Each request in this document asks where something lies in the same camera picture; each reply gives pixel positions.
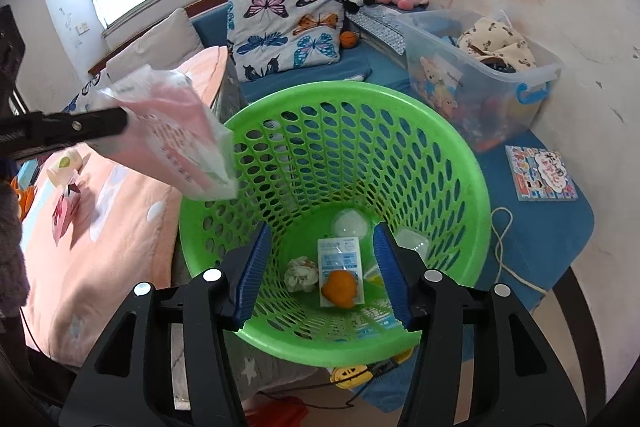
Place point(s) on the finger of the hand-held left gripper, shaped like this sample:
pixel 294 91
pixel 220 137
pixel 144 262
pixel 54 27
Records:
pixel 85 124

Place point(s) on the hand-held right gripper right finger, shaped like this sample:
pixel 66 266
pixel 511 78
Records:
pixel 392 279

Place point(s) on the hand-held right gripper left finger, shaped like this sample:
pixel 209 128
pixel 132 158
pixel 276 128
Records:
pixel 252 279

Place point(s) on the clear plastic jelly cup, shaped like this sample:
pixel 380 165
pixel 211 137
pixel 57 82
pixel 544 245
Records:
pixel 352 224
pixel 412 243

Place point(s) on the white tissue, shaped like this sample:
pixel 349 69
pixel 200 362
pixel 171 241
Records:
pixel 301 274

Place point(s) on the orange fruit peel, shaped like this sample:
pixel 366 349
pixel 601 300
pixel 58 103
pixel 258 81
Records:
pixel 341 288

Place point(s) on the pink white packet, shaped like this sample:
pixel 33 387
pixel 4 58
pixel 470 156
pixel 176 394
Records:
pixel 170 127

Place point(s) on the green plastic basket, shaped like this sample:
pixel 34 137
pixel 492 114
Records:
pixel 310 147

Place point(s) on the person's left forearm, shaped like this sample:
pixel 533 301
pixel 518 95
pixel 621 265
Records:
pixel 12 252

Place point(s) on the butterfly print pillow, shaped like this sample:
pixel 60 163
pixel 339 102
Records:
pixel 92 89
pixel 285 32

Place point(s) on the pale yellow pudding cup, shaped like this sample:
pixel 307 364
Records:
pixel 65 164

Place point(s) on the orange fox plush toy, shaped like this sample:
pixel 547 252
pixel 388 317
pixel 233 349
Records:
pixel 25 192

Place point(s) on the yellow toy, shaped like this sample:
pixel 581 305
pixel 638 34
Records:
pixel 350 376

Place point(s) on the beige pillow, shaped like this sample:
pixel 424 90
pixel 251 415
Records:
pixel 155 44

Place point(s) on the peach flower print blanket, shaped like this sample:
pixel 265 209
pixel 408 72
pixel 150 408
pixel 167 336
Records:
pixel 110 247

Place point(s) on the colourful picture book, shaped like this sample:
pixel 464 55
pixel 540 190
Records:
pixel 542 173

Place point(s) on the cartoon bear packet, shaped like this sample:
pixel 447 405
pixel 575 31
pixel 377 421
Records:
pixel 440 82

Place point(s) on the clear plastic storage box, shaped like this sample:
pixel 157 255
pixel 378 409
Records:
pixel 500 107

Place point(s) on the small orange ball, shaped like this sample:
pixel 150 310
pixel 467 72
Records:
pixel 349 39

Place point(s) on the grey dotted mat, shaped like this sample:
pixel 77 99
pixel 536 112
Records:
pixel 380 27

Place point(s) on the beige dog print cloth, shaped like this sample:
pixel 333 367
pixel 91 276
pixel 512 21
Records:
pixel 495 42

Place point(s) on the white wall switch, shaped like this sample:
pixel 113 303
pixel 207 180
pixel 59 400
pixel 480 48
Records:
pixel 82 28

